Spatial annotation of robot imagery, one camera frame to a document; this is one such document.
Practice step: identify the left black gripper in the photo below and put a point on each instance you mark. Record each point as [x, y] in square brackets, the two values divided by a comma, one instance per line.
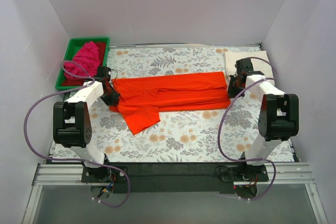
[112, 97]

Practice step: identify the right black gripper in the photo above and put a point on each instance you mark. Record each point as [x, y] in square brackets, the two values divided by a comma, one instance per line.
[234, 87]

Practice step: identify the orange t shirt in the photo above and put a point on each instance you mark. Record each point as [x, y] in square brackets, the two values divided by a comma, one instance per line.
[143, 99]

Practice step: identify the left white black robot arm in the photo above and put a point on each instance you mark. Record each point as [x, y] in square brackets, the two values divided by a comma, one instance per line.
[72, 126]

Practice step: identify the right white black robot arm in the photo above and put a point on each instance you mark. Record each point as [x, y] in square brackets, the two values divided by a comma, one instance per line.
[278, 121]

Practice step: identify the folded cream t shirt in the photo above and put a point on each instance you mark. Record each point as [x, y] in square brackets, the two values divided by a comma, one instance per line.
[257, 59]

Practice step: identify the floral patterned table mat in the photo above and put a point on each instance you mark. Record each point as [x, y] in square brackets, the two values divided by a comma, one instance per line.
[186, 136]

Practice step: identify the magenta t shirt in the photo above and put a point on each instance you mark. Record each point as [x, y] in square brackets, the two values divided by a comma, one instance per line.
[84, 61]

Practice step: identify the green plastic bin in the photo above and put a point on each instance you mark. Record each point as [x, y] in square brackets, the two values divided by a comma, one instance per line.
[82, 58]

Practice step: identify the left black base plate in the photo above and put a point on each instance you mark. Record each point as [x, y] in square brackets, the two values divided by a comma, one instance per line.
[102, 175]

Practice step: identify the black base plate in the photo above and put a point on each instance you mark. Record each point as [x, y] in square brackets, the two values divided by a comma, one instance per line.
[102, 175]
[234, 173]

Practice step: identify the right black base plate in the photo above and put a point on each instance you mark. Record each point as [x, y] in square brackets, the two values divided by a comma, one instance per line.
[234, 173]

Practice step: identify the aluminium frame rail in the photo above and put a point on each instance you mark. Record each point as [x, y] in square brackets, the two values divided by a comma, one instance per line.
[172, 177]

